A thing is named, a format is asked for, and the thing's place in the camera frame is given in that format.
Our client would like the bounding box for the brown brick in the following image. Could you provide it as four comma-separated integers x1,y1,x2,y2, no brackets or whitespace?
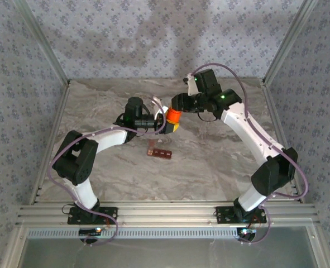
146,140,173,161

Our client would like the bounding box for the grey metal sheet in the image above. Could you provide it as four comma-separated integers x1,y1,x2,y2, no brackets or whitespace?
16,226,326,268

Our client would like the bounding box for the thin black right gripper cable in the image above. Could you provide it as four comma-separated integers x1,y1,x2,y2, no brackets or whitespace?
197,110,219,122

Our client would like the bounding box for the aluminium side rail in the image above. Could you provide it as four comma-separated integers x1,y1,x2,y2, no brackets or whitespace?
261,80,305,204
27,80,71,206

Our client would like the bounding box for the aluminium mounting rail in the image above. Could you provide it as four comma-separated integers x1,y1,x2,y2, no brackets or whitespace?
16,203,319,227

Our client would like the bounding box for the aluminium frame post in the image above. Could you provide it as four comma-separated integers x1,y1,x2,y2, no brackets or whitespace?
12,0,71,84
261,0,322,86

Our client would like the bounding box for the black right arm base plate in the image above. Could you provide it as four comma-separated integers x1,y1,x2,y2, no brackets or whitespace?
215,205,267,224

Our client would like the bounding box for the slotted grey cable duct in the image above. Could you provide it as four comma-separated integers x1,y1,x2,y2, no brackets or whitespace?
27,227,240,240

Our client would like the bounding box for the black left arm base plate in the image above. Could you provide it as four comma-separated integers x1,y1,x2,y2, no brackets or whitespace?
67,206,118,226

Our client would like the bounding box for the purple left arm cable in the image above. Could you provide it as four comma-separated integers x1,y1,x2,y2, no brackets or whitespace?
49,110,167,248

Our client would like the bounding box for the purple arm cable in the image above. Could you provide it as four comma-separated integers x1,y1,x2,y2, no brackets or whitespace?
49,110,167,248
191,63,309,246

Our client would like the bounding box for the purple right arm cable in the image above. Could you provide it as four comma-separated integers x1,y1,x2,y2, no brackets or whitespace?
191,63,309,246

